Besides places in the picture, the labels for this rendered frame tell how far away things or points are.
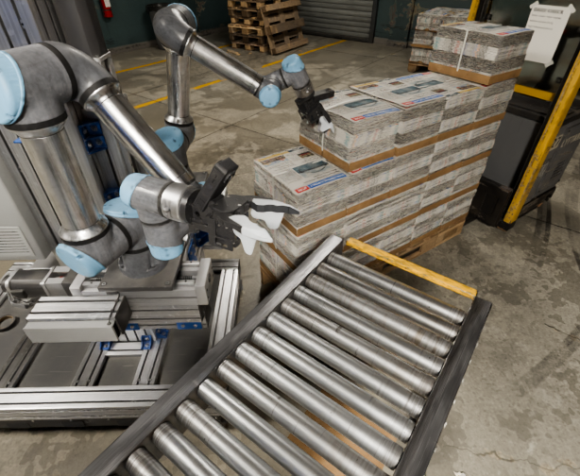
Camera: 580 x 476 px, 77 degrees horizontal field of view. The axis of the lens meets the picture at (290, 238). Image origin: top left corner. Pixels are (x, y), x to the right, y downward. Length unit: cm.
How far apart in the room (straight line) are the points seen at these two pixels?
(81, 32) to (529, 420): 217
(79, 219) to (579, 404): 212
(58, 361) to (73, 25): 133
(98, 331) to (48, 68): 73
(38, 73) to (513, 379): 211
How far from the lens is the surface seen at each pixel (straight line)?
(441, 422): 95
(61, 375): 189
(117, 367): 181
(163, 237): 82
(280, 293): 111
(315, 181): 158
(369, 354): 100
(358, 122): 158
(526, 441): 200
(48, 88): 89
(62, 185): 96
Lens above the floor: 161
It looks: 39 degrees down
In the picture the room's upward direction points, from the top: straight up
